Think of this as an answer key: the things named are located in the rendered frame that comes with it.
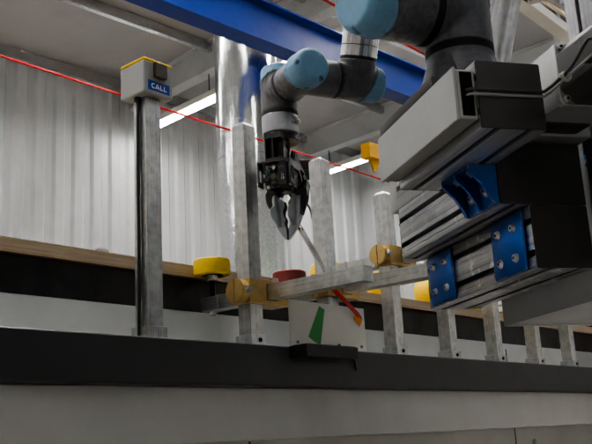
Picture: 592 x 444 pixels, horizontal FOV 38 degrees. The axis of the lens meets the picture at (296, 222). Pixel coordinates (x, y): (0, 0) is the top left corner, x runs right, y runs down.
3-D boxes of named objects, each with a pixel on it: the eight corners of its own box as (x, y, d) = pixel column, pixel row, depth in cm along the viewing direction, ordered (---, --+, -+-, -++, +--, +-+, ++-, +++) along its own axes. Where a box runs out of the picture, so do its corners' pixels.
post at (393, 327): (408, 384, 207) (392, 191, 219) (400, 384, 205) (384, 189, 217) (395, 385, 209) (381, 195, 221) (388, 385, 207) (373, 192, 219)
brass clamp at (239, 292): (291, 307, 179) (290, 282, 180) (245, 300, 169) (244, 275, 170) (269, 310, 182) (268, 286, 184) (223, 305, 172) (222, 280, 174)
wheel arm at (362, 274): (374, 286, 161) (373, 263, 162) (364, 284, 159) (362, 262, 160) (212, 317, 189) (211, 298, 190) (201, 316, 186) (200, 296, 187)
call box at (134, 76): (173, 103, 164) (172, 65, 166) (144, 93, 159) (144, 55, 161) (149, 114, 168) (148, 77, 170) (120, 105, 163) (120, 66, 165)
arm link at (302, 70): (344, 50, 171) (319, 72, 181) (293, 41, 166) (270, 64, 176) (347, 87, 169) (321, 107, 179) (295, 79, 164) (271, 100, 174)
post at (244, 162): (264, 351, 172) (255, 123, 184) (252, 351, 169) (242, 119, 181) (251, 353, 174) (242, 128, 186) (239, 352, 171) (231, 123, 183)
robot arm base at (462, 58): (529, 91, 139) (521, 34, 142) (442, 85, 135) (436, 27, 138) (484, 124, 154) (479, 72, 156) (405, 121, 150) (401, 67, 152)
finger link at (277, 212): (265, 237, 171) (262, 192, 173) (277, 242, 176) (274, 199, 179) (279, 234, 170) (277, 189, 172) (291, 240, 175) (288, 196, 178)
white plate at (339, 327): (367, 352, 196) (364, 308, 198) (292, 347, 177) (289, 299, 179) (366, 352, 196) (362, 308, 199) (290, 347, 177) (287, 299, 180)
